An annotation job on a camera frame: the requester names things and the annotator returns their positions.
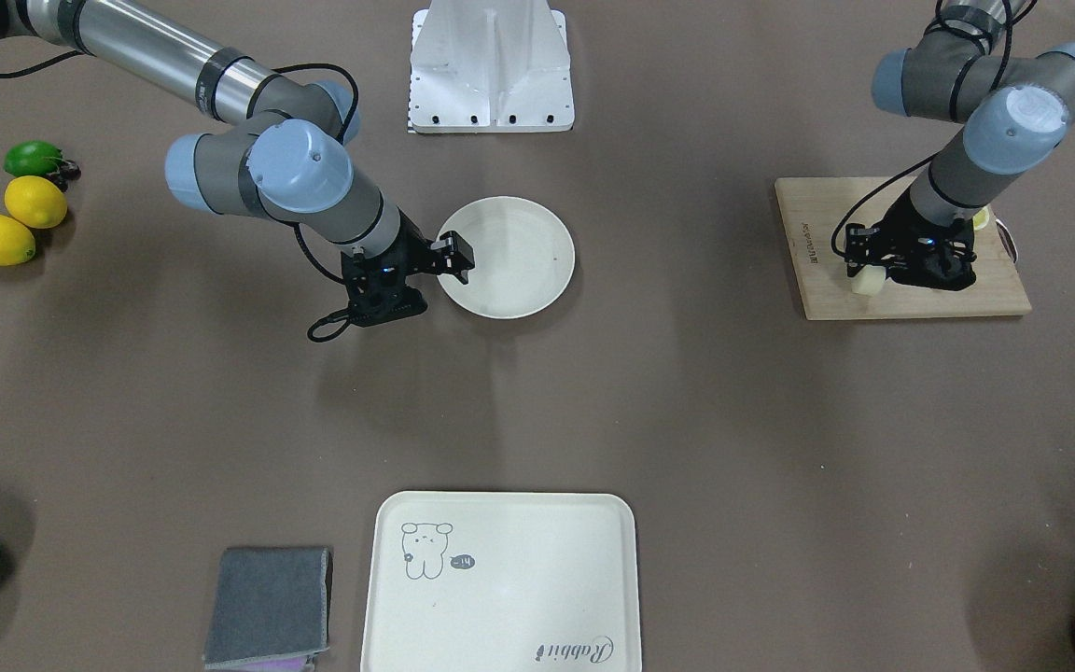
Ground grey folded cloth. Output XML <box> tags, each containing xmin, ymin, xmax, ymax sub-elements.
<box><xmin>203</xmin><ymin>546</ymin><xmax>331</xmax><ymax>671</ymax></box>

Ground white pedestal column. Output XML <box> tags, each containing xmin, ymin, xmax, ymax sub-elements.
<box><xmin>407</xmin><ymin>1</ymin><xmax>576</xmax><ymax>133</ymax></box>

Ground lemon slices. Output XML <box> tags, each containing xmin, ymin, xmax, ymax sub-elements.
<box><xmin>971</xmin><ymin>208</ymin><xmax>993</xmax><ymax>231</ymax></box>

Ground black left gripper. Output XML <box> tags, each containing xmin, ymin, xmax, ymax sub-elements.
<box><xmin>844</xmin><ymin>196</ymin><xmax>977</xmax><ymax>292</ymax></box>

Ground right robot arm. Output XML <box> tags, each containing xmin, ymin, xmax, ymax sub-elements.
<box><xmin>0</xmin><ymin>1</ymin><xmax>475</xmax><ymax>328</ymax></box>

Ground green lime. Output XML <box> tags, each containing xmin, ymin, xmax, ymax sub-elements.
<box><xmin>3</xmin><ymin>140</ymin><xmax>65</xmax><ymax>177</ymax></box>

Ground wooden cutting board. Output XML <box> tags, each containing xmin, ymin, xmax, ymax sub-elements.
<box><xmin>774</xmin><ymin>177</ymin><xmax>1032</xmax><ymax>320</ymax></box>

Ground cream round plate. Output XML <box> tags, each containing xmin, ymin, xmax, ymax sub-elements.
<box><xmin>439</xmin><ymin>196</ymin><xmax>576</xmax><ymax>319</ymax></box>

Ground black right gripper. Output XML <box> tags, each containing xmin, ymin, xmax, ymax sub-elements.
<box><xmin>342</xmin><ymin>218</ymin><xmax>475</xmax><ymax>328</ymax></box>

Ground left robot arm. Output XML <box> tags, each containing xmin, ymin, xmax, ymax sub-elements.
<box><xmin>831</xmin><ymin>1</ymin><xmax>1075</xmax><ymax>292</ymax></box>

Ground cream rectangular tray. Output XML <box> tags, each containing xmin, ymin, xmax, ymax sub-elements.
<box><xmin>361</xmin><ymin>492</ymin><xmax>643</xmax><ymax>671</ymax></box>

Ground whole yellow lemon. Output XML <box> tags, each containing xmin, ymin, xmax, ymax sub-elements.
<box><xmin>3</xmin><ymin>175</ymin><xmax>68</xmax><ymax>230</ymax></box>

